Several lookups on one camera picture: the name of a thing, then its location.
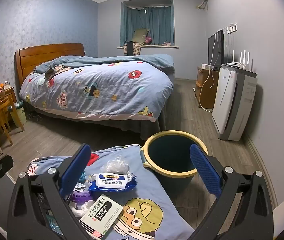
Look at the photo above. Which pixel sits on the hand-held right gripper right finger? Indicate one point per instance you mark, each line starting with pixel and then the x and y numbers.
pixel 204 170

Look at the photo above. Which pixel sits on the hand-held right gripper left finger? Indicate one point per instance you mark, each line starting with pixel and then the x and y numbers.
pixel 74 170

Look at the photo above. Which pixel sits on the blue wet wipes packet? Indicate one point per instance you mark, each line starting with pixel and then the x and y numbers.
pixel 111 182

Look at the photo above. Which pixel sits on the blue bin with yellow rim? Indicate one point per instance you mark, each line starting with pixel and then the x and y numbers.
pixel 169 152

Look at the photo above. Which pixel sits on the white tissue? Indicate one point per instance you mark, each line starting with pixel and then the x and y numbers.
pixel 81 210

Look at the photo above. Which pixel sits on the clear plastic bag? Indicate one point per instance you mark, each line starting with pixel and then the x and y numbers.
pixel 118 166

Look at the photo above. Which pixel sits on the white and green medicine box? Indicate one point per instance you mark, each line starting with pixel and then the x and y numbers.
pixel 101 215

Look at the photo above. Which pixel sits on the silver foil wrapper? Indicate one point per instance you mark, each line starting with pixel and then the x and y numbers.
pixel 80 187

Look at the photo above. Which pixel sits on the purple packet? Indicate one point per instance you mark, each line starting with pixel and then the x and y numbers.
pixel 81 196

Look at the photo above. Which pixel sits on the wooden stool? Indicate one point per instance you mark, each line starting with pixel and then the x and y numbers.
pixel 1 110

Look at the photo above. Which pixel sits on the small green and white bin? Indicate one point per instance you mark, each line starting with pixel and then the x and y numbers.
pixel 18 115

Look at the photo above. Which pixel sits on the wooden nightstand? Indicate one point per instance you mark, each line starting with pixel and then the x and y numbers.
pixel 8 95

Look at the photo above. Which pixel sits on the blue cartoon printed cloth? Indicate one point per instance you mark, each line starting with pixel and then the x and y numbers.
pixel 142 190

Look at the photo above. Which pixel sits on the white air purifier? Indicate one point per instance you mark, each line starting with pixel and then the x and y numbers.
pixel 229 105

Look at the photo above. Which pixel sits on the wooden television cabinet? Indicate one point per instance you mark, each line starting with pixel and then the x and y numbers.
pixel 205 87

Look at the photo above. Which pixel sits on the blue cartoon printed duvet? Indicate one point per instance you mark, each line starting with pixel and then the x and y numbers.
pixel 106 85

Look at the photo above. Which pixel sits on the small dark cloth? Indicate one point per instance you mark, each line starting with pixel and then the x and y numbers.
pixel 49 72

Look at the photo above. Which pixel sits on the checked pillow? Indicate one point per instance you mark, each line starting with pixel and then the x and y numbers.
pixel 61 69

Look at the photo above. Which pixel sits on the white power strip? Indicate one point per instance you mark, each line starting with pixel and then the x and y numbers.
pixel 207 66

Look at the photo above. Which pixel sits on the white router with antennas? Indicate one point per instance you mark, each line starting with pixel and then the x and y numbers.
pixel 237 65

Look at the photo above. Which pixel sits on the wooden bed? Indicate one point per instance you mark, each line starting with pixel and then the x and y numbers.
pixel 44 52

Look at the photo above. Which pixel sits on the black television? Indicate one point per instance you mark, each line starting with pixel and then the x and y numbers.
pixel 214 50

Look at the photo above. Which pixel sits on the black chair back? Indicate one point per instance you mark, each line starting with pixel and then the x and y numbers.
pixel 130 48

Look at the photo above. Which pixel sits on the checked blanket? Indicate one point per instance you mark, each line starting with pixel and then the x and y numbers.
pixel 137 48

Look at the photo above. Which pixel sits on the pink plush toy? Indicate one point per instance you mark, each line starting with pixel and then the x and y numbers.
pixel 148 39

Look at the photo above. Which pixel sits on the olive cushion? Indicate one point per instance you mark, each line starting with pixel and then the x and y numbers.
pixel 140 35

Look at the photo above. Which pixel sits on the blue curtains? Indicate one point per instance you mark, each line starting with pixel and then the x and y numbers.
pixel 157 22

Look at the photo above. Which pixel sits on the wall socket with chargers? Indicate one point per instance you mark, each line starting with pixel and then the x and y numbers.
pixel 232 28

